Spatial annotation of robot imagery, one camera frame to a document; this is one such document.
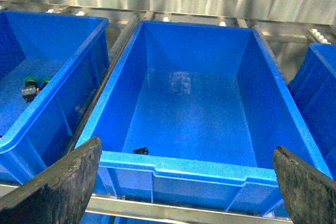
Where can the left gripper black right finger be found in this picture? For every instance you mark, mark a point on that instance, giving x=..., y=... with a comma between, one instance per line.
x=308, y=194

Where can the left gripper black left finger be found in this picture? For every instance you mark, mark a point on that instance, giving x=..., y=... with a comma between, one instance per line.
x=59, y=194

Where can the blue left bin with buttons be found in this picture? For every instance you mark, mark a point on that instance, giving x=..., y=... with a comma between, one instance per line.
x=72, y=51

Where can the small black clip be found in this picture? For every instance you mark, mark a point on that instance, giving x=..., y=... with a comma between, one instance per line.
x=141, y=151

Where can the green push button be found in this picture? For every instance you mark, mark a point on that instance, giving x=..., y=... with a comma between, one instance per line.
x=30, y=89
x=45, y=82

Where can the blue right bin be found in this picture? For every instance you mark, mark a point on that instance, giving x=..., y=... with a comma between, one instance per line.
x=313, y=90

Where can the blue middle bin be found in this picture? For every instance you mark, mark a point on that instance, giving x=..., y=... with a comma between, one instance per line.
x=211, y=106

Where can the roller conveyor track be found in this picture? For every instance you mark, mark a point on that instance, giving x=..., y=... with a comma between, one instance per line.
x=114, y=55

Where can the metal rack front rail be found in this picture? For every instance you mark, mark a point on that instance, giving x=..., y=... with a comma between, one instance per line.
x=104, y=205

